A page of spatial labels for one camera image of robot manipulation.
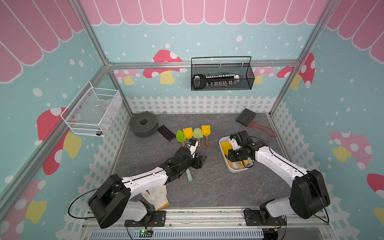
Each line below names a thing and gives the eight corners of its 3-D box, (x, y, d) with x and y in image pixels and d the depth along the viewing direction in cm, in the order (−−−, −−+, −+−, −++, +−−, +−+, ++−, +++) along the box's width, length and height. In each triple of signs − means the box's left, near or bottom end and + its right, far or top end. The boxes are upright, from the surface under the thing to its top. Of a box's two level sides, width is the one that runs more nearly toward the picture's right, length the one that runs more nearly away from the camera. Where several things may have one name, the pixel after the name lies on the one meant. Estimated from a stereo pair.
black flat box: (235, 120, 119) (236, 118, 117) (245, 110, 127) (245, 108, 125) (246, 127, 115) (247, 124, 113) (255, 115, 123) (256, 113, 121)
